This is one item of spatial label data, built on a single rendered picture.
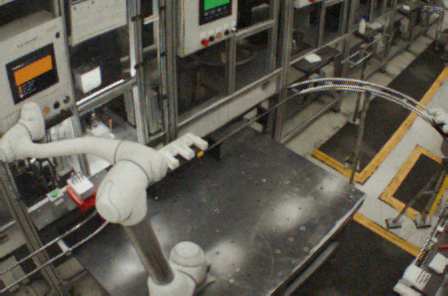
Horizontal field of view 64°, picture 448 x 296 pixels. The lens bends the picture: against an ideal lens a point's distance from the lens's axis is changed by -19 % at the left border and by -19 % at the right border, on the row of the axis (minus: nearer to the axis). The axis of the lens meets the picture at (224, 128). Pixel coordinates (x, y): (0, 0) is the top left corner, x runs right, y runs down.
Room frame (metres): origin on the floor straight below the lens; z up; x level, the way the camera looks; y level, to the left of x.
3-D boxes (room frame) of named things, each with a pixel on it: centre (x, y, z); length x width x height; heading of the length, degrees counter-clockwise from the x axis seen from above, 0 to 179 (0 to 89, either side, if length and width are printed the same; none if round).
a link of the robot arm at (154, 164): (1.10, 0.28, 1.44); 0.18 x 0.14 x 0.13; 72
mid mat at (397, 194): (2.49, -1.84, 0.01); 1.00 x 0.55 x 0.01; 137
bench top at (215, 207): (1.52, 0.02, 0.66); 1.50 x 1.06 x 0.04; 137
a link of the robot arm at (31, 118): (1.28, 0.81, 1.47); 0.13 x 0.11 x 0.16; 162
